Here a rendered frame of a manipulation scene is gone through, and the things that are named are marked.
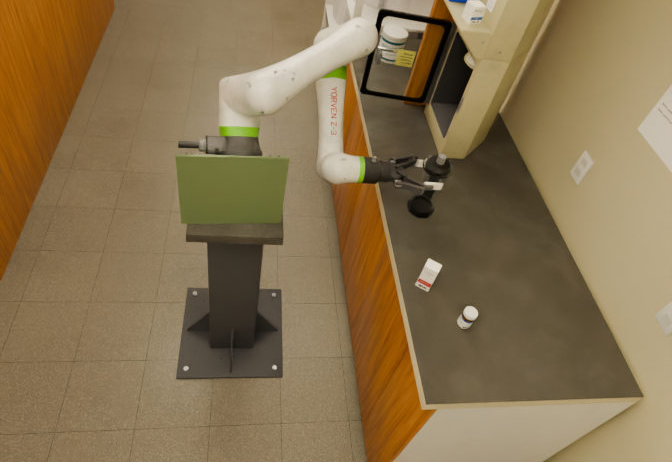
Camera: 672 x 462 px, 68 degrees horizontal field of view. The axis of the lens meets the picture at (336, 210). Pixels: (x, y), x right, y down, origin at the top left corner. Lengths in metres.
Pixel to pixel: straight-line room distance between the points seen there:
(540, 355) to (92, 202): 2.44
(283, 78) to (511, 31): 0.84
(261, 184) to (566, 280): 1.12
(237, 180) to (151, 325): 1.22
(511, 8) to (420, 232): 0.81
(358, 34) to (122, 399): 1.79
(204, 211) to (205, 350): 0.99
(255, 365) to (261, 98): 1.41
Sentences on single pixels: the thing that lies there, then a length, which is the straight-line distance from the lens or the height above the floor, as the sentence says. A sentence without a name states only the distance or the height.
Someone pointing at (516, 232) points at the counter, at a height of 0.94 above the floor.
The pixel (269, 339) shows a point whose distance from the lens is 2.53.
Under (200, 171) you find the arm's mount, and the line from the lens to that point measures 1.54.
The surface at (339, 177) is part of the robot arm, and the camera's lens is 1.65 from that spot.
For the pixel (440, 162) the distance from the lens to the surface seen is 1.74.
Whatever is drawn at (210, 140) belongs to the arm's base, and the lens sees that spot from 1.59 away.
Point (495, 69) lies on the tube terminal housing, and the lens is 1.97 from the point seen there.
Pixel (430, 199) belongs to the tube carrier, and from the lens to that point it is 1.81.
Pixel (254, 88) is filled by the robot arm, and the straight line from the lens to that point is 1.44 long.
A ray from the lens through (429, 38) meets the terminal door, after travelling 2.20.
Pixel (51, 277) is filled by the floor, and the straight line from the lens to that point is 2.86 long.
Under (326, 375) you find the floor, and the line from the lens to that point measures 2.49.
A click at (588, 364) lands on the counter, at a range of 1.80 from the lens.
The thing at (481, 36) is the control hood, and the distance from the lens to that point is 1.87.
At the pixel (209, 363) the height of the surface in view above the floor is 0.01.
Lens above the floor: 2.25
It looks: 47 degrees down
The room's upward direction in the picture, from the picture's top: 14 degrees clockwise
